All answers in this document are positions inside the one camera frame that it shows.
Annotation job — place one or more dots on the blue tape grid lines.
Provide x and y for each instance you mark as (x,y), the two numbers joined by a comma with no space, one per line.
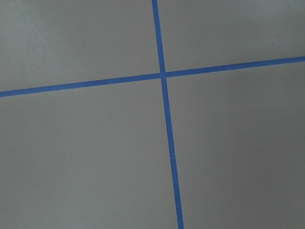
(163,75)

